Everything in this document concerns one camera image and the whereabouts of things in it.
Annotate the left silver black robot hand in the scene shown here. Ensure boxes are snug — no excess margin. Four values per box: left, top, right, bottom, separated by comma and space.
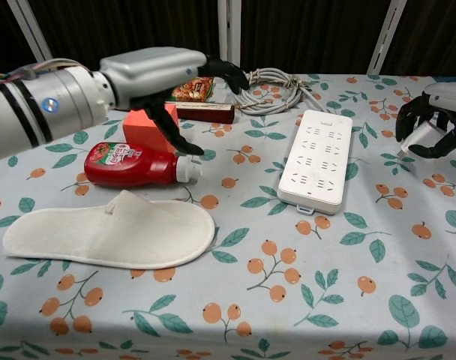
99, 46, 251, 157

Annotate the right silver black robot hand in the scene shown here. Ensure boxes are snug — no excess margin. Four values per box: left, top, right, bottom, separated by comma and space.
395, 82, 456, 161

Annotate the white power strip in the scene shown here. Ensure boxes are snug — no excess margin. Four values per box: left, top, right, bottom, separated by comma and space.
276, 109, 354, 215

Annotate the green orange snack bag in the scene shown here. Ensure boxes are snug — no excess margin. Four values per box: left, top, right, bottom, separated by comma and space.
170, 76, 218, 103

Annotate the orange cube box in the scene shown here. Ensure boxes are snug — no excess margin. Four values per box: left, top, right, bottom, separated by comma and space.
122, 103, 180, 153

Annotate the dark chopsticks case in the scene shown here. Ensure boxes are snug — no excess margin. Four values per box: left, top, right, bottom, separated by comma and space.
163, 100, 236, 124

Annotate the red ketchup bottle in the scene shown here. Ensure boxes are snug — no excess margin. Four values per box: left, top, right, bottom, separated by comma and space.
83, 142, 203, 188

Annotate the white disposable slipper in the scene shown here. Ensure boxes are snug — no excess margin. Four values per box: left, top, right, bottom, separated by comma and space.
2, 190, 216, 270

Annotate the floral printed tablecloth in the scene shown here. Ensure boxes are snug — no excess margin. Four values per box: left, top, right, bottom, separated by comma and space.
0, 73, 456, 360

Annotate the white metal frame post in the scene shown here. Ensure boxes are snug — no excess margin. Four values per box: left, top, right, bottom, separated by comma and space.
367, 0, 407, 75
8, 0, 55, 63
217, 0, 241, 72

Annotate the grey cable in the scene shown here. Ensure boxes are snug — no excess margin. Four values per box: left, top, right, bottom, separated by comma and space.
233, 67, 326, 116

